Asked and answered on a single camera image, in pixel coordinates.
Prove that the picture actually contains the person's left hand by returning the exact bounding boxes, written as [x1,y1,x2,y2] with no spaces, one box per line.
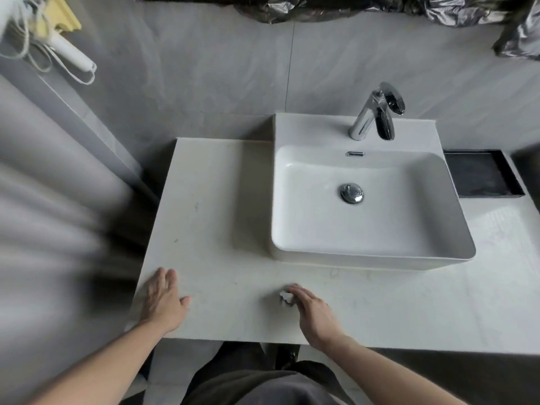
[138,267,191,334]

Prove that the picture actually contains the person's right hand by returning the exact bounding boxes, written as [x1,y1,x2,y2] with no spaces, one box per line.
[287,283,351,350]

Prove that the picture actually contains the person's left forearm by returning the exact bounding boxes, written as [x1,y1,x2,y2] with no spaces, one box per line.
[25,320,170,405]

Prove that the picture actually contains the person's right forearm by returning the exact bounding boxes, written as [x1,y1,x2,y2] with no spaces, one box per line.
[325,335,469,405]

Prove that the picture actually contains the person's dark grey trousers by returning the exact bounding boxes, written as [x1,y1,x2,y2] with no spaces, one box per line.
[181,341,360,405]

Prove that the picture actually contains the white ceramic sink basin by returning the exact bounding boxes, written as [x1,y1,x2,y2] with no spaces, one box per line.
[270,113,477,271]

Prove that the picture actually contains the chrome drain stopper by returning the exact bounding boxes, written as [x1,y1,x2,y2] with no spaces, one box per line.
[340,183,364,204]

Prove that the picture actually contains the chrome faucet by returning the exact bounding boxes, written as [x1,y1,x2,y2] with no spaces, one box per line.
[349,82,406,142]

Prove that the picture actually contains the black rectangular tray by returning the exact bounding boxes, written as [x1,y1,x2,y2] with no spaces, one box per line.
[443,149,526,199]

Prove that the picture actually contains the crumpled silver foil sheet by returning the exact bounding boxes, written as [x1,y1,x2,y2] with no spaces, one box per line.
[131,0,520,28]
[491,0,540,62]

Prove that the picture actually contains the yellow plastic holder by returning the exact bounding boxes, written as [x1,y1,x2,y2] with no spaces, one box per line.
[41,0,82,39]

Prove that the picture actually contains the white appliance handle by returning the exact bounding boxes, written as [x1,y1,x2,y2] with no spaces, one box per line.
[46,33,98,75]

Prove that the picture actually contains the white cord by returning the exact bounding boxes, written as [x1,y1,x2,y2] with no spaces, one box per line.
[0,2,98,86]

